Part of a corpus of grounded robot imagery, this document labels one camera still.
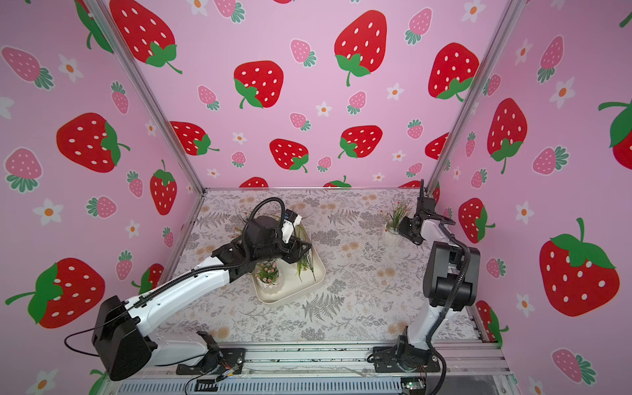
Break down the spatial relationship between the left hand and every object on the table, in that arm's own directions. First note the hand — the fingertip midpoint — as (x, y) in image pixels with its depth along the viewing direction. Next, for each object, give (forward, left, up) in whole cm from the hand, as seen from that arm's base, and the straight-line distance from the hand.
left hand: (308, 242), depth 77 cm
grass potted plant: (+18, -32, -9) cm, 37 cm away
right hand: (+16, -36, -14) cm, 42 cm away
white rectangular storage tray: (-5, +8, -21) cm, 23 cm away
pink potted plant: (-7, +13, -7) cm, 17 cm away
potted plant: (-2, +2, -10) cm, 11 cm away
